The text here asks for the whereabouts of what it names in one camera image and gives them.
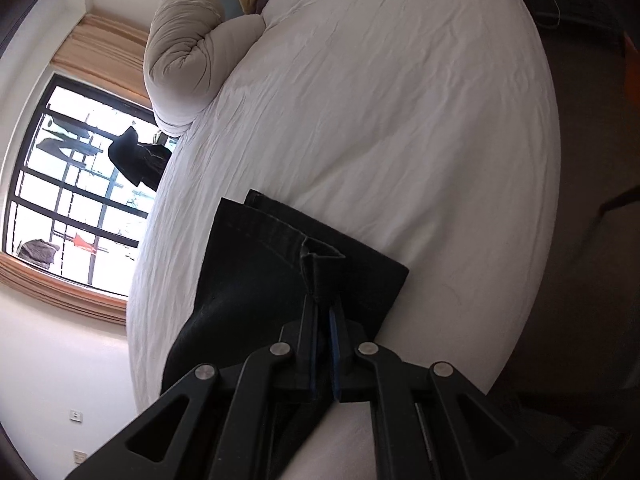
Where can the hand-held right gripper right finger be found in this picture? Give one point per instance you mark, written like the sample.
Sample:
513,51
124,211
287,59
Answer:
334,355

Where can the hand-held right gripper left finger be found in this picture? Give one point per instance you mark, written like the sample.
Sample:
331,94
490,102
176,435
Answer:
313,360

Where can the black denim pants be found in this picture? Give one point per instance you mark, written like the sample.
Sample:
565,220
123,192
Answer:
250,270

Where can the bed with white sheet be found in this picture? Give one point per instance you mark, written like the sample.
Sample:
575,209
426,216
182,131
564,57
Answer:
390,135

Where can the red hanging garment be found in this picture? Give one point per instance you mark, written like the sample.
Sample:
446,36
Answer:
83,243

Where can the beige curtain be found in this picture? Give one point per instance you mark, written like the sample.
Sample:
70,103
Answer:
100,50
60,292

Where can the black hanging jacket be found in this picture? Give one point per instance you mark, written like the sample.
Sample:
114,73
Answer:
137,157

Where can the black-framed balcony window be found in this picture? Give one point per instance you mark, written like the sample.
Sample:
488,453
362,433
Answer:
75,195

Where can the grey hanging garment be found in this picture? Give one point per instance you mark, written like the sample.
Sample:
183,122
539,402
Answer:
37,251

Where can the rolled white duvet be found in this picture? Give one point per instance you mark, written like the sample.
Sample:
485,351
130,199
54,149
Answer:
185,60

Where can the dark hanging clothes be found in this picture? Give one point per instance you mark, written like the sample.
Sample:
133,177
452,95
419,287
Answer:
55,140

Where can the white wall socket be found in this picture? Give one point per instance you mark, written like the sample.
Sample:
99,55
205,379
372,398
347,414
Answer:
79,456
75,415

